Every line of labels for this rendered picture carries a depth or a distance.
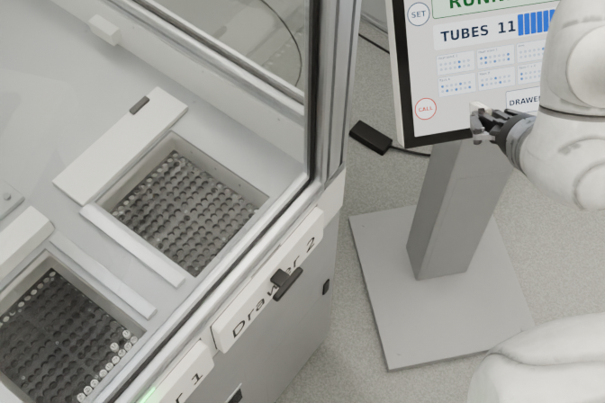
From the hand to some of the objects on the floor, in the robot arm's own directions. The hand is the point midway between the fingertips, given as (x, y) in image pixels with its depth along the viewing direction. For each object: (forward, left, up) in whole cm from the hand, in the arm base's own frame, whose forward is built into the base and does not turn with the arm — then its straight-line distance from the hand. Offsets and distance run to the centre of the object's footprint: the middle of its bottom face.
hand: (480, 112), depth 132 cm
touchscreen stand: (+8, -15, -103) cm, 104 cm away
